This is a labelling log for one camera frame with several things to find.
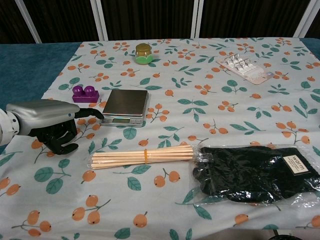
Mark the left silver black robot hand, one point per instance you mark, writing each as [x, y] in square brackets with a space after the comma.
[45, 112]

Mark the purple toy building block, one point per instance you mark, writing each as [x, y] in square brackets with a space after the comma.
[85, 97]

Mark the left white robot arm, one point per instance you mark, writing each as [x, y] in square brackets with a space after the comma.
[6, 127]

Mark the silver digital kitchen scale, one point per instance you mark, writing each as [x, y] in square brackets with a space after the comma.
[125, 102]

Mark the wrapped bundle of wooden sticks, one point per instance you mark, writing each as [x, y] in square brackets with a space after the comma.
[140, 157]

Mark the green jar with gold lid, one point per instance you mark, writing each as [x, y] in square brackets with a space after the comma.
[143, 53]

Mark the floral orange green tablecloth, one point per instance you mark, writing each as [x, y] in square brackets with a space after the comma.
[175, 120]

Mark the metal clips blister pack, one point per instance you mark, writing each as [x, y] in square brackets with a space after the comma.
[243, 68]

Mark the black gloves in plastic bag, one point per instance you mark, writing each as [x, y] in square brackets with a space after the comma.
[245, 172]

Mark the white partition frame post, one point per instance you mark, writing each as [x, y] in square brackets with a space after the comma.
[99, 20]
[197, 18]
[305, 22]
[28, 21]

